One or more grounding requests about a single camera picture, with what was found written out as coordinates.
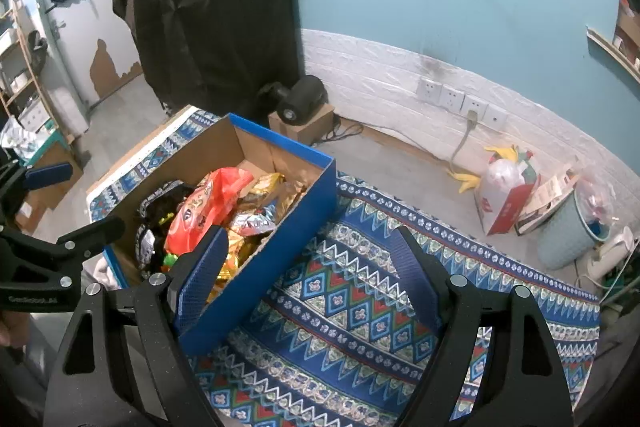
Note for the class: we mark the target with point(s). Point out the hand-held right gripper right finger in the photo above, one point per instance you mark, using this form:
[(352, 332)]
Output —
[(415, 277)]

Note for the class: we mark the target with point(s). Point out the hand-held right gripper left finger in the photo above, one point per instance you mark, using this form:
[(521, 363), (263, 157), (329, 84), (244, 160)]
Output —
[(200, 277)]

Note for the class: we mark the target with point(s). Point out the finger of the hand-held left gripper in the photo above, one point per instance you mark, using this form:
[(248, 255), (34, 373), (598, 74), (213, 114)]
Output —
[(95, 232), (50, 176)]

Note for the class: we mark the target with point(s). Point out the green candy packet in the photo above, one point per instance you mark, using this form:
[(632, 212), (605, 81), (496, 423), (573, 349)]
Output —
[(171, 261)]

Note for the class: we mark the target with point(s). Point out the orange yellow snack packet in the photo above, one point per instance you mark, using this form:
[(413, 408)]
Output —
[(231, 259)]

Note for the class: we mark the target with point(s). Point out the black snack packet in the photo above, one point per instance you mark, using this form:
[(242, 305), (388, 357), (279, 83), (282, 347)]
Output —
[(146, 247), (160, 202)]

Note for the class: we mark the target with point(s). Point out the silver blue snack packet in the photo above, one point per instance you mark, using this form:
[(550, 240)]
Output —
[(252, 222)]

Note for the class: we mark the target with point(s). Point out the dark orange snack packet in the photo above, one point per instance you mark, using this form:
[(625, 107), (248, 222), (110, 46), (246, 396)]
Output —
[(215, 202)]

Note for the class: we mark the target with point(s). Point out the long yellow snack packet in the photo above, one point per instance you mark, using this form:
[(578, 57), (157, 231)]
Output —
[(265, 187)]

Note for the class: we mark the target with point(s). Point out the blue cardboard box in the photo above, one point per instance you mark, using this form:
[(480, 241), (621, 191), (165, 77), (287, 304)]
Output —
[(295, 212)]

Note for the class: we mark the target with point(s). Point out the person's left hand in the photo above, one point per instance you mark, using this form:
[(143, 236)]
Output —
[(11, 328)]

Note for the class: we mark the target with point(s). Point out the brown cardboard box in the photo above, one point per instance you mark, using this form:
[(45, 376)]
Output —
[(627, 27), (47, 203)]

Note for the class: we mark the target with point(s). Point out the blue patterned tablecloth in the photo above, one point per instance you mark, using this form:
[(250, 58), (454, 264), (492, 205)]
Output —
[(340, 307)]

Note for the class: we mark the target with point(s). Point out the wooden storage rack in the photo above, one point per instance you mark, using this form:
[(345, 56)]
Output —
[(42, 93)]

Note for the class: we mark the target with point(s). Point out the yellow banana peel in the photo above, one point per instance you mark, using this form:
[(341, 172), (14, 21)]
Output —
[(505, 153), (467, 182)]

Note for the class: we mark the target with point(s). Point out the red paper bag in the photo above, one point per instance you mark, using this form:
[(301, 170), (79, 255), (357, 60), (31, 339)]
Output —
[(510, 213)]

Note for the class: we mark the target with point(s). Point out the white plastic bag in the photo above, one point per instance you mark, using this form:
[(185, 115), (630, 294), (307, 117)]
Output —
[(500, 184)]

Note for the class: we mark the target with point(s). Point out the grey door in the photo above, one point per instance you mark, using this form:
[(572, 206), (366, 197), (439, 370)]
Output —
[(85, 42)]

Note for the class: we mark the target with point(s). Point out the light blue trash bin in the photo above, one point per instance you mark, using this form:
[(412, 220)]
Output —
[(565, 237)]

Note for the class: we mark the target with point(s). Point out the white paper packaging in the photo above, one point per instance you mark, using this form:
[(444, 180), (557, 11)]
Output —
[(550, 192)]

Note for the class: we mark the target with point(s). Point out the small cardboard box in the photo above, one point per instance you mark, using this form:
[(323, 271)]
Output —
[(316, 123)]

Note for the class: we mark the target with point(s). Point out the white kettle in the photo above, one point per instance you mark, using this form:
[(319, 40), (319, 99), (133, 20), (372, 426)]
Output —
[(610, 257)]

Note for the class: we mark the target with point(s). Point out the clear plastic bin liner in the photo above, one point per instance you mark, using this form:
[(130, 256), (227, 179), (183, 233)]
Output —
[(597, 202)]

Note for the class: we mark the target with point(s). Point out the black spotlight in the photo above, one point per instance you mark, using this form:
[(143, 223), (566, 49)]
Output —
[(300, 99)]

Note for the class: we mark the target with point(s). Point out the black hanging cloth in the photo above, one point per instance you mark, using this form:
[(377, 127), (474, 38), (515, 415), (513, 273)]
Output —
[(210, 7)]

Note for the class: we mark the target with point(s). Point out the white wall socket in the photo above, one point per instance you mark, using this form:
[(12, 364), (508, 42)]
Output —
[(496, 117), (429, 89), (452, 97), (477, 103)]

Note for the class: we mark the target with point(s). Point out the white wall shelf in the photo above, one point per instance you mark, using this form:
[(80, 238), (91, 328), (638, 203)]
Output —
[(610, 48)]

